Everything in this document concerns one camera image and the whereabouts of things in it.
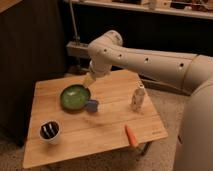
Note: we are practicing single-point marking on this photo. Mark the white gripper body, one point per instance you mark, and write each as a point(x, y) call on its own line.
point(88, 80)

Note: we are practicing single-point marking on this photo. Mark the green ceramic bowl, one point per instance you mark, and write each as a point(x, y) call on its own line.
point(74, 97)

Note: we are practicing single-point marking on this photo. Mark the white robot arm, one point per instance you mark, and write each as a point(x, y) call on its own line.
point(190, 73)

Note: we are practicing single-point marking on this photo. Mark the blue small object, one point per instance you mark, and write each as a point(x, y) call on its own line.
point(92, 105)

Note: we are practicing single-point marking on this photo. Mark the metal pole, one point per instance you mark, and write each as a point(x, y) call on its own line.
point(76, 36)

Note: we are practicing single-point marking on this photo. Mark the white small bottle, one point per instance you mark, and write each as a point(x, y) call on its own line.
point(137, 98)

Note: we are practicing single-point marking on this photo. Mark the white cup with dark interior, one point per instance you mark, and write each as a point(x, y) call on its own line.
point(50, 132)

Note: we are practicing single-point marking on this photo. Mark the dark cabinet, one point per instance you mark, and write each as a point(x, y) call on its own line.
point(32, 48)

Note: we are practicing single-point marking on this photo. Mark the orange carrot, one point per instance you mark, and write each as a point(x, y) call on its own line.
point(131, 137)

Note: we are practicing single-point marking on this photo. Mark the wooden shelf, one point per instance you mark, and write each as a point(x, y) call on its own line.
point(152, 6)

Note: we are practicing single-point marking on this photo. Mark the wooden beam rail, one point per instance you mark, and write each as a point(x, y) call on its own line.
point(77, 49)

